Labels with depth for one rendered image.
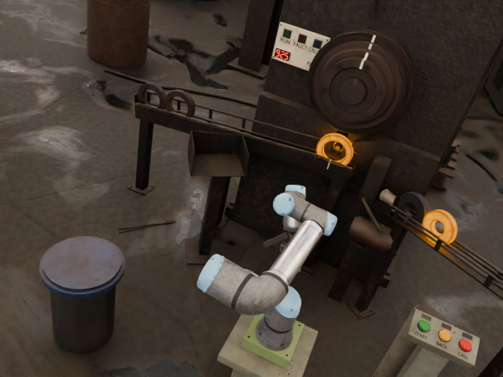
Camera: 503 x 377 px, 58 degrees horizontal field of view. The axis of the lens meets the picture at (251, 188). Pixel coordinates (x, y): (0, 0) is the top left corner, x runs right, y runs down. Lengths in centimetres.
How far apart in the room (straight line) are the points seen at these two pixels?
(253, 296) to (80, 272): 82
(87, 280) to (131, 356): 47
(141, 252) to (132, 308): 39
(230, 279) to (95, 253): 80
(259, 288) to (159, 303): 112
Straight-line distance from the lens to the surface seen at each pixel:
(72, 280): 189
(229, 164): 229
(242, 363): 186
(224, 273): 133
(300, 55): 236
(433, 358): 190
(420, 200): 217
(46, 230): 275
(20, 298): 243
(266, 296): 132
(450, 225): 210
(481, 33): 224
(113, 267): 192
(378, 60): 209
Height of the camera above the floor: 181
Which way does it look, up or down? 34 degrees down
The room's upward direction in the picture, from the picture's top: 14 degrees clockwise
